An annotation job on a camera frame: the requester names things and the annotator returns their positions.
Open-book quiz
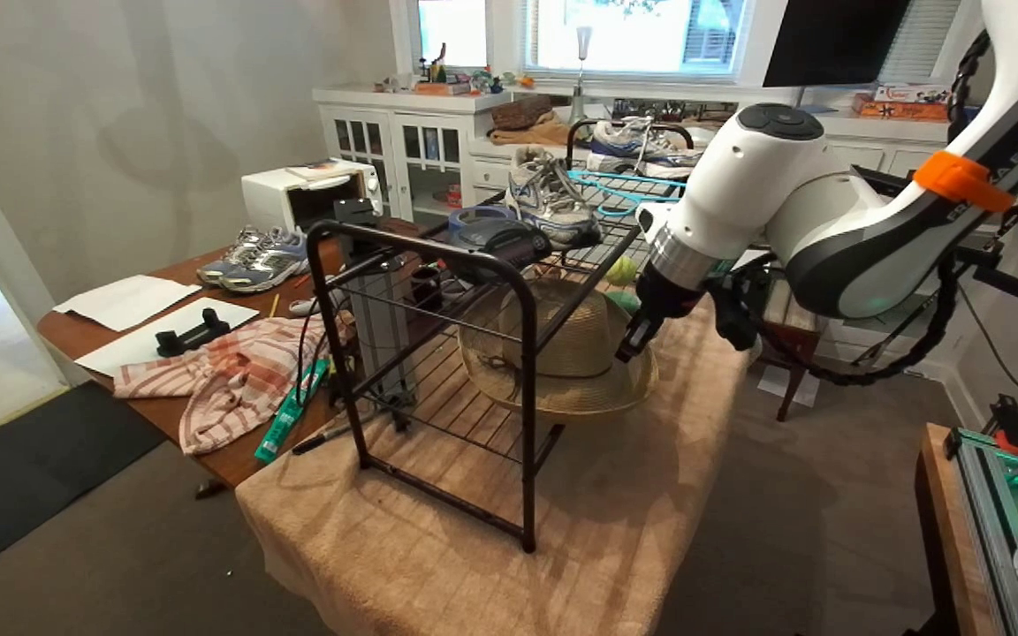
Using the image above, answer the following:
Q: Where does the black television screen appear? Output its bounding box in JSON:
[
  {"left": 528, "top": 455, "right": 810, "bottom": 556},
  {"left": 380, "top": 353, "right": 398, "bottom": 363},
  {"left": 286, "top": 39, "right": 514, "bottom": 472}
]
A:
[{"left": 762, "top": 0, "right": 915, "bottom": 94}]

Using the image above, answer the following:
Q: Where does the white box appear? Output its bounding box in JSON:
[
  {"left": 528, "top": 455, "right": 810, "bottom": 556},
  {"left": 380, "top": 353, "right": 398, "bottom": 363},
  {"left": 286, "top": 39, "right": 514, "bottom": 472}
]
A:
[{"left": 236, "top": 157, "right": 387, "bottom": 238}]

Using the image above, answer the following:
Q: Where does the orange black bar clamp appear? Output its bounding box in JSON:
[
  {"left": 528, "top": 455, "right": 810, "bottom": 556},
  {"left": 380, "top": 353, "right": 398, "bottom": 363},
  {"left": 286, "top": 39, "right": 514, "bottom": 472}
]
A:
[{"left": 941, "top": 392, "right": 1018, "bottom": 459}]

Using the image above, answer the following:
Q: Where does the white glass door cabinet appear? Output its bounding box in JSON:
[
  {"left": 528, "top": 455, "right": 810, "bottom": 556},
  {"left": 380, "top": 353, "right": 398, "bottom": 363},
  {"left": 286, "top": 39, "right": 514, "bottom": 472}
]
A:
[{"left": 308, "top": 82, "right": 977, "bottom": 235}]

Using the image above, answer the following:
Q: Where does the black dumbbell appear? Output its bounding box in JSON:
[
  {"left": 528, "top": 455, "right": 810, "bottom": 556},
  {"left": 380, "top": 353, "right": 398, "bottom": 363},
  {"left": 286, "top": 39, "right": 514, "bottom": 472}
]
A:
[{"left": 151, "top": 306, "right": 236, "bottom": 361}]

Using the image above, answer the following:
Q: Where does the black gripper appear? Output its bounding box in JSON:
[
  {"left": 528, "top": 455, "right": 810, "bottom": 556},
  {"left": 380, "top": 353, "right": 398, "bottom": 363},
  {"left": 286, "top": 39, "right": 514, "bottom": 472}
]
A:
[{"left": 611, "top": 257, "right": 716, "bottom": 363}]

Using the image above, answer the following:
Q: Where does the black metal shoe rack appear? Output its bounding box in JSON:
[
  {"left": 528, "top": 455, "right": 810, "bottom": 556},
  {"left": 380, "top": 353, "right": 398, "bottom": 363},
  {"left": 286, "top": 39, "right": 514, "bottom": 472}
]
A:
[{"left": 301, "top": 118, "right": 705, "bottom": 556}]

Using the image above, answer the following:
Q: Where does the dark navy sneaker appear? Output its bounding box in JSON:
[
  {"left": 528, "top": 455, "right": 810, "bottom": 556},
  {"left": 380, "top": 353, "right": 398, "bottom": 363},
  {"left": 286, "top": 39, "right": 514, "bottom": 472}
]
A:
[{"left": 426, "top": 203, "right": 555, "bottom": 271}]

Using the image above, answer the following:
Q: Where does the orange arm strap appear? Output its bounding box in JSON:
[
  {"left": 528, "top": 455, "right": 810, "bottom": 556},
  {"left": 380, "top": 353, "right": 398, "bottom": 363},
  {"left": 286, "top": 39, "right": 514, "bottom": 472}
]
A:
[{"left": 912, "top": 148, "right": 1018, "bottom": 218}]

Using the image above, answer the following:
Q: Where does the white paper sheet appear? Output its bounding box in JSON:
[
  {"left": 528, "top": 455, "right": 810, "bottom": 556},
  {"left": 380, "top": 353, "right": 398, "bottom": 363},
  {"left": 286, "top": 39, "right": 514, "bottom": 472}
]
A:
[
  {"left": 70, "top": 293, "right": 267, "bottom": 382},
  {"left": 50, "top": 271, "right": 207, "bottom": 337}
]

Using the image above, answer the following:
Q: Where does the brown wooden table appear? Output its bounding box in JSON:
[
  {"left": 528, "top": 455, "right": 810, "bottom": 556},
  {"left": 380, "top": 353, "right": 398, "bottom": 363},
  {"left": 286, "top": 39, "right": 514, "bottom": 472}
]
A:
[{"left": 36, "top": 215, "right": 421, "bottom": 496}]

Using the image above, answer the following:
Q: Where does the green plastic cup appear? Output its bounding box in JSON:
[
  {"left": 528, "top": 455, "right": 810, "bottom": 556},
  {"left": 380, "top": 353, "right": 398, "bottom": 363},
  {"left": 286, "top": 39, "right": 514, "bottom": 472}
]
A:
[{"left": 606, "top": 284, "right": 650, "bottom": 319}]

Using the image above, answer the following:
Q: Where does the dark floor mat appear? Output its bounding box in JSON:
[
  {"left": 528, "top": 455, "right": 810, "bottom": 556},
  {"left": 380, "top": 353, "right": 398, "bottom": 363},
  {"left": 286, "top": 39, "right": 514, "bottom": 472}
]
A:
[{"left": 0, "top": 380, "right": 175, "bottom": 595}]

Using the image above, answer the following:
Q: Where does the grey light blue sneaker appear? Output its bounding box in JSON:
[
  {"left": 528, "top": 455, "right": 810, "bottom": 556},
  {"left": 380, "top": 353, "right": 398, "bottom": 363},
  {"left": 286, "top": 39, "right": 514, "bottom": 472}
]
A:
[
  {"left": 223, "top": 229, "right": 314, "bottom": 299},
  {"left": 195, "top": 228, "right": 282, "bottom": 293}
]

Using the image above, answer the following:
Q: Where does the grey blue running sneaker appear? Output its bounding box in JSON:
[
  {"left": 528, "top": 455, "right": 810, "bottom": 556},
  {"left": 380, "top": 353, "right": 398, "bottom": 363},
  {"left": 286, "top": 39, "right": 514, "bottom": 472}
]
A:
[{"left": 501, "top": 148, "right": 606, "bottom": 250}]

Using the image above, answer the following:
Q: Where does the yellow tennis ball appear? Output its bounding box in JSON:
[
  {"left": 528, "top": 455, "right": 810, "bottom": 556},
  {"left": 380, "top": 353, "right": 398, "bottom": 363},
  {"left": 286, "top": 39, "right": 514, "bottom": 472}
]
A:
[{"left": 603, "top": 256, "right": 644, "bottom": 291}]

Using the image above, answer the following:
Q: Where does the wooden chair striped seat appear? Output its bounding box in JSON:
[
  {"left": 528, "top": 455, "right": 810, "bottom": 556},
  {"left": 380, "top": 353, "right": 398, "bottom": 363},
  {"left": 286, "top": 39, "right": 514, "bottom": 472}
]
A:
[{"left": 752, "top": 279, "right": 828, "bottom": 423}]

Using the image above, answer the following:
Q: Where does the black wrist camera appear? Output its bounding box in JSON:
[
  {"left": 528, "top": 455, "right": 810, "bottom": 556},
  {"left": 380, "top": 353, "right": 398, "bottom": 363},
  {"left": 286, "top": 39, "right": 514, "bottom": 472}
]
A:
[{"left": 707, "top": 249, "right": 783, "bottom": 353}]

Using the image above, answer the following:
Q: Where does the red striped shirt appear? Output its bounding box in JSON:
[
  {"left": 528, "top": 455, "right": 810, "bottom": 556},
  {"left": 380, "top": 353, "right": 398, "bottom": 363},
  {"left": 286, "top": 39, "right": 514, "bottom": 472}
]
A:
[{"left": 111, "top": 310, "right": 343, "bottom": 459}]

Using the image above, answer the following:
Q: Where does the tan towel table cover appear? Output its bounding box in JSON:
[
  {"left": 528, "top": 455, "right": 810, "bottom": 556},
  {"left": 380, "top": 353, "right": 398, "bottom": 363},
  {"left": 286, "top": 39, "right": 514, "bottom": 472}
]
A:
[{"left": 230, "top": 293, "right": 756, "bottom": 636}]

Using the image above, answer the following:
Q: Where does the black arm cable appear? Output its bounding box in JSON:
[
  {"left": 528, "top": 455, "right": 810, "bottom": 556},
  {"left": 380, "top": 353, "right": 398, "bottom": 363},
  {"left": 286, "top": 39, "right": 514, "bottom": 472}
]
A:
[{"left": 808, "top": 194, "right": 1018, "bottom": 392}]

